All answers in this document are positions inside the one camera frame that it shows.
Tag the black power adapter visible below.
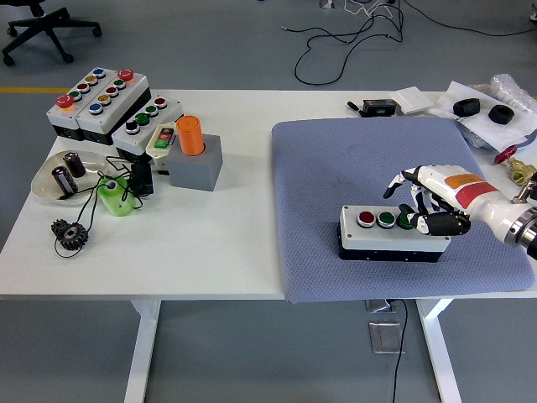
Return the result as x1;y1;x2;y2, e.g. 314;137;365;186
129;161;155;197

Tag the orange cylinder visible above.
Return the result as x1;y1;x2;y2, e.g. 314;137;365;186
175;115;206;158

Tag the cream red-green switch box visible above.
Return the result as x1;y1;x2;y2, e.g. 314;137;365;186
145;122;180;175

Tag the clear bubble wrap bag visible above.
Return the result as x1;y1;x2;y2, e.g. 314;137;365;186
488;73;537;117

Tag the five-button box, emergency stop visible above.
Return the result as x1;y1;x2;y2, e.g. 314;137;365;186
75;68;152;147
44;66;114;142

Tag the control box with black knob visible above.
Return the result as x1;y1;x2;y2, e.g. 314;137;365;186
112;95;185;163

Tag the black office chair base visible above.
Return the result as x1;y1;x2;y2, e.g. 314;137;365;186
0;0;103;67

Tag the black cable under table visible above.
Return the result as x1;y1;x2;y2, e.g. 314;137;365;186
392;300;409;403

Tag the black rubber ring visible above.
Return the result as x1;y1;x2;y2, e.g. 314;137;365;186
451;97;482;118
488;104;516;125

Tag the brown capacitor cylinder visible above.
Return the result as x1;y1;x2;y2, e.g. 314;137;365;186
62;151;87;178

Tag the white table leg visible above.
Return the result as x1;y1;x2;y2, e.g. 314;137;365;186
123;300;163;403
414;298;462;403

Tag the black capacitor cylinder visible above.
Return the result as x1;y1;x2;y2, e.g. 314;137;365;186
50;166;80;196

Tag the long thin black floor cable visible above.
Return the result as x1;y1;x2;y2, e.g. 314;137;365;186
402;0;537;35

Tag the brass valve red handle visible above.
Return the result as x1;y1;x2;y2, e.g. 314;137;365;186
493;144;537;186

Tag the black looped floor cable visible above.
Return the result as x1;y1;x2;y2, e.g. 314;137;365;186
293;2;404;85

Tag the thin black cord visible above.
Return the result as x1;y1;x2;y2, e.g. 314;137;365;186
53;155;146;259

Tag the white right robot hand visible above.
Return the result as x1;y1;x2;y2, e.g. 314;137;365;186
383;164;521;243

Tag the three-button white control box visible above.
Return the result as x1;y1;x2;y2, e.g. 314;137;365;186
337;204;452;262

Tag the white paper sheet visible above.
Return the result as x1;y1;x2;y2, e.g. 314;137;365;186
427;80;537;154

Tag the metal floor socket cover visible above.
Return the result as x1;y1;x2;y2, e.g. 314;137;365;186
364;298;399;314
368;321;407;355

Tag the black metal gear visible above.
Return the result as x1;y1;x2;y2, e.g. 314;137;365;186
50;218;91;252

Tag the grey-blue textured mat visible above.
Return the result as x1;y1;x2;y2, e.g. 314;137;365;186
270;116;537;304

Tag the green plastic cylinder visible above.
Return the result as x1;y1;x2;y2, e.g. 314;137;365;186
96;175;138;218

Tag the grey block holder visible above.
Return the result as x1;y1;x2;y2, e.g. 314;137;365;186
166;133;223;192

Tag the white floor cable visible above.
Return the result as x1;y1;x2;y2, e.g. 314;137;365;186
341;0;404;18

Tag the small black electronic module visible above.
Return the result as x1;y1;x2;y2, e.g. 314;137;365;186
361;98;398;118

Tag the white wall switch plate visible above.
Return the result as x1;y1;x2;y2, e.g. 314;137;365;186
388;86;435;115

